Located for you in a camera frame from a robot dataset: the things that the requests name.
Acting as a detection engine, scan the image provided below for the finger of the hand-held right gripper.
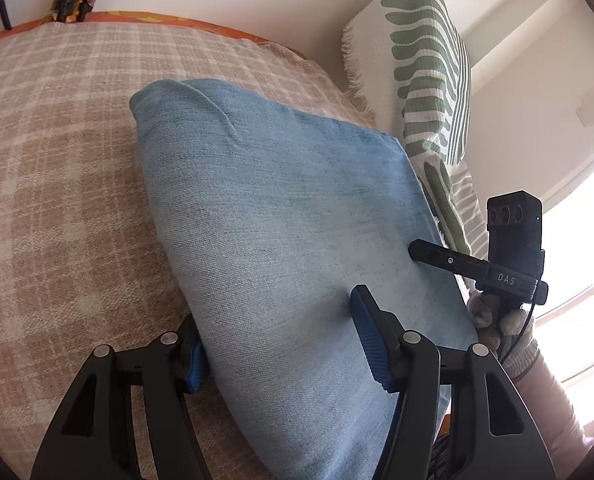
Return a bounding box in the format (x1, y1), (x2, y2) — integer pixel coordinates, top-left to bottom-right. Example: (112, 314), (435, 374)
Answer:
(408, 239), (488, 282)

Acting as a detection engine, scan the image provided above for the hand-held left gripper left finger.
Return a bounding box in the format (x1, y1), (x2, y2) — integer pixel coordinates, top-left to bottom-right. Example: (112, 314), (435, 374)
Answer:
(30, 314), (212, 480)

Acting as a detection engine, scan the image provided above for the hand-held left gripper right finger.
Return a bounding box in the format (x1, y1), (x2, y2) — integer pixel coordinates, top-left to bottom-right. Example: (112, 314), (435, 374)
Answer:
(349, 284), (558, 480)

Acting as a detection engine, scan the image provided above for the blue denim pillow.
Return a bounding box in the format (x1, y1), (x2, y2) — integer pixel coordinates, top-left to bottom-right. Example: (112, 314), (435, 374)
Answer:
(130, 78), (479, 480)

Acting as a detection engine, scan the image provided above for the person's right forearm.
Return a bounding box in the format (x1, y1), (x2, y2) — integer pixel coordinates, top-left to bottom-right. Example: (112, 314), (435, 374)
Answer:
(514, 352), (594, 466)

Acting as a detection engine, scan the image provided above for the person's right hand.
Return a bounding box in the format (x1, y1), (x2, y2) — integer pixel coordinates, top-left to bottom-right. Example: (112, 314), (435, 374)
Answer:
(466, 291), (540, 378)

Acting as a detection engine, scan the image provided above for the green leaf print cushion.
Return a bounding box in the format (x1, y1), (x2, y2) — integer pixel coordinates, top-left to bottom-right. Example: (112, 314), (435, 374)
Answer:
(342, 0), (490, 291)

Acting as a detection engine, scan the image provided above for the beige checked blanket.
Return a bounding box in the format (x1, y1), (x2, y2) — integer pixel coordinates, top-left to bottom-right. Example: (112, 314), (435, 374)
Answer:
(0, 22), (378, 480)

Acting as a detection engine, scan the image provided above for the orange bed sheet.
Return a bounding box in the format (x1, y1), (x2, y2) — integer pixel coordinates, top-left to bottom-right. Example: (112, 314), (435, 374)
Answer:
(0, 10), (450, 436)

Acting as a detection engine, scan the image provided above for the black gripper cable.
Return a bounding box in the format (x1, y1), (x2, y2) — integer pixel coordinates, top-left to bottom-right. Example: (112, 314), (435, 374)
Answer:
(497, 300), (535, 362)

